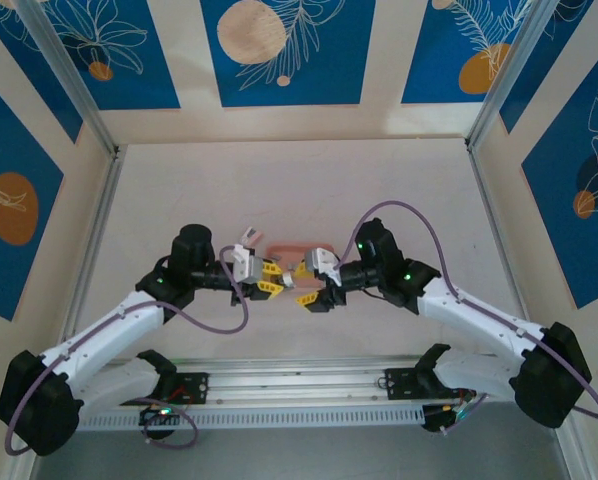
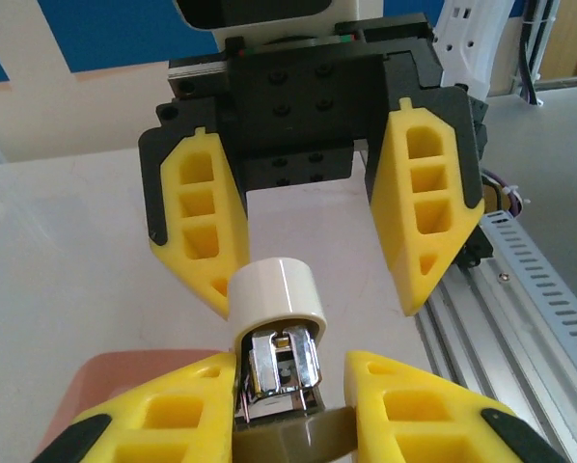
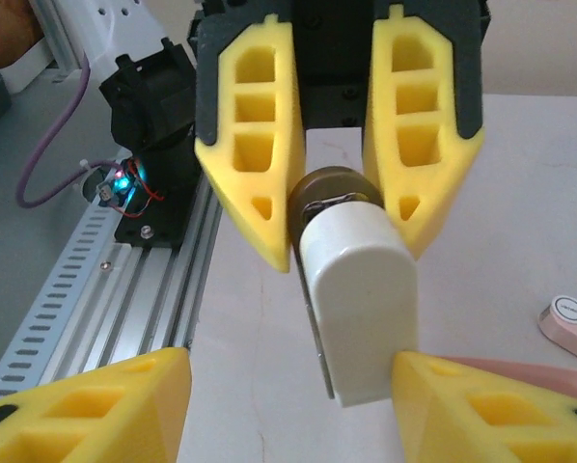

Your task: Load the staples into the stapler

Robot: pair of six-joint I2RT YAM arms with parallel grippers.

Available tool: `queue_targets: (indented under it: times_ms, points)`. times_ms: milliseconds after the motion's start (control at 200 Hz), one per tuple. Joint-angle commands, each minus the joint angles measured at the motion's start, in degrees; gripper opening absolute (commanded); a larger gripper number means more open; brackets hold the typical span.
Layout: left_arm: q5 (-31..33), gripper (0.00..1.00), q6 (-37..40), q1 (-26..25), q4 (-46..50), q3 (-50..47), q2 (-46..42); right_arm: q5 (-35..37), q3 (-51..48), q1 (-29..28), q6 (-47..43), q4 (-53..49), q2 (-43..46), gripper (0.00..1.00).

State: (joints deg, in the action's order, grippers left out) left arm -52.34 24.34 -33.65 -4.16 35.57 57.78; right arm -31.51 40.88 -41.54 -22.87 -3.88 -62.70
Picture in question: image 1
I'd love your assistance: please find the pink plastic tray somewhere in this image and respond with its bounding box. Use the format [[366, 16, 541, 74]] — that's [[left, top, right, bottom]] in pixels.
[[266, 241, 338, 292]]

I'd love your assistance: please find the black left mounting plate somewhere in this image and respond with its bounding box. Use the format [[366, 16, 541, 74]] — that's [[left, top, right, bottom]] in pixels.
[[168, 372, 211, 405]]

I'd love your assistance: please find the black mounting plate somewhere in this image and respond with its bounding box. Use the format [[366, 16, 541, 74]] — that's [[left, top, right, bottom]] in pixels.
[[385, 368, 433, 401], [168, 372, 211, 405]]

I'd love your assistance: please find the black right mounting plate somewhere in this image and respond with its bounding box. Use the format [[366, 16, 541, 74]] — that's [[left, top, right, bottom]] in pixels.
[[385, 368, 433, 401]]

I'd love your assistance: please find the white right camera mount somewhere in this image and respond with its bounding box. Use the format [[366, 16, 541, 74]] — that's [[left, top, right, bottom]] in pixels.
[[312, 247, 341, 287]]

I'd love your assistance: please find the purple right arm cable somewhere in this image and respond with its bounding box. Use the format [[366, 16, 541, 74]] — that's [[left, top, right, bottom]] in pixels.
[[334, 200, 598, 436]]

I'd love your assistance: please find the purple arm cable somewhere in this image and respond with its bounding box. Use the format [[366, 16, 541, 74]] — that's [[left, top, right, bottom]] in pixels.
[[6, 244, 253, 457], [334, 200, 598, 436]]

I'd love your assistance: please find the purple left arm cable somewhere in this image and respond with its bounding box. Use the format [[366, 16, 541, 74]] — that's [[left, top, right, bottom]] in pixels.
[[6, 244, 253, 457]]

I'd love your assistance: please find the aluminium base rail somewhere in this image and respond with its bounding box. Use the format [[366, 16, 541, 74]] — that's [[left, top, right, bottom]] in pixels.
[[173, 354, 433, 404]]

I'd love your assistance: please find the aluminium side rail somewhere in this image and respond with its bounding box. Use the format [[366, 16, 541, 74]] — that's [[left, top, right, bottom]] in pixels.
[[467, 144, 588, 480], [6, 145, 126, 480]]

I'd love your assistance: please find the white slotted cable duct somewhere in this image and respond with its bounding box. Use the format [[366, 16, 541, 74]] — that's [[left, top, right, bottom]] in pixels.
[[78, 405, 426, 432]]

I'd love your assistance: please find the aluminium frame post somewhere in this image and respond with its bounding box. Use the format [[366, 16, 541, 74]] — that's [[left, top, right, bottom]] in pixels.
[[464, 0, 548, 150], [16, 0, 123, 159]]

